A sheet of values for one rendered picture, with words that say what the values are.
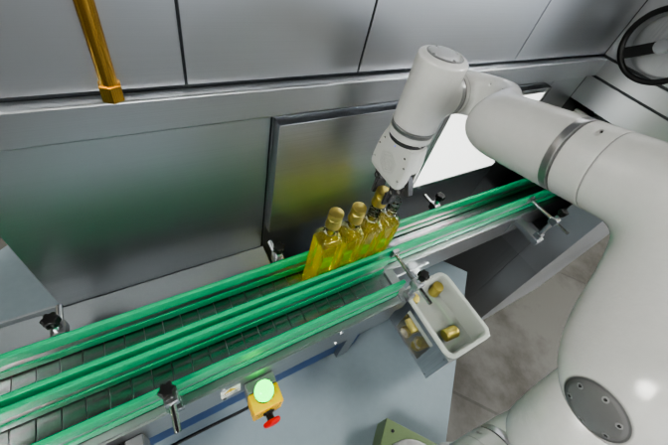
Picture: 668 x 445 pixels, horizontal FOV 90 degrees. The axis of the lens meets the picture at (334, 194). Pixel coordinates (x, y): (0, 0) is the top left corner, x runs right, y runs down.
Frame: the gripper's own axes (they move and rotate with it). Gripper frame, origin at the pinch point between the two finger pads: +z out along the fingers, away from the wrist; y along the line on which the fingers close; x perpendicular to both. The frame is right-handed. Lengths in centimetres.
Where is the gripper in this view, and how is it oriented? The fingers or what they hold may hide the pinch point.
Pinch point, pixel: (384, 190)
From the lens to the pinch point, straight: 76.5
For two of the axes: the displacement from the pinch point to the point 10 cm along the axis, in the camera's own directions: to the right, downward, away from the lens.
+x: 8.6, -2.3, 4.6
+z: -2.0, 6.7, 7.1
